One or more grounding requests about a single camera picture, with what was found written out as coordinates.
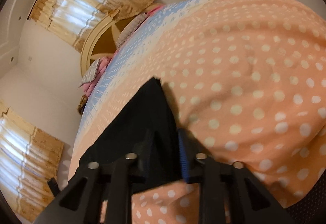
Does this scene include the cream wooden headboard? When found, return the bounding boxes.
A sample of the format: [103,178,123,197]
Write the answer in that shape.
[80,14,139,77]

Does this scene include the brown patterned cushion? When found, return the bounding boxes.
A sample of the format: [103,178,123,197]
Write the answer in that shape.
[77,95,88,116]

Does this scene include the beige side curtain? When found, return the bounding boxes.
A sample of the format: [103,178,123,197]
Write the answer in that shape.
[1,102,64,222]

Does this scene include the grey floral pillow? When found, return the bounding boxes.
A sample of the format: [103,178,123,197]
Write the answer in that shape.
[79,58,101,87]

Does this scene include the pink folded blanket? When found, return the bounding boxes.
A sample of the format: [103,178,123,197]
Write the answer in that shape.
[79,57,112,97]

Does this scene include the pink blue patterned bedspread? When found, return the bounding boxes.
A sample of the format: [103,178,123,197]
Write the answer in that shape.
[69,0,325,223]

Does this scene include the black pants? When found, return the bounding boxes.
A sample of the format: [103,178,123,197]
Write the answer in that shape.
[76,78,182,194]

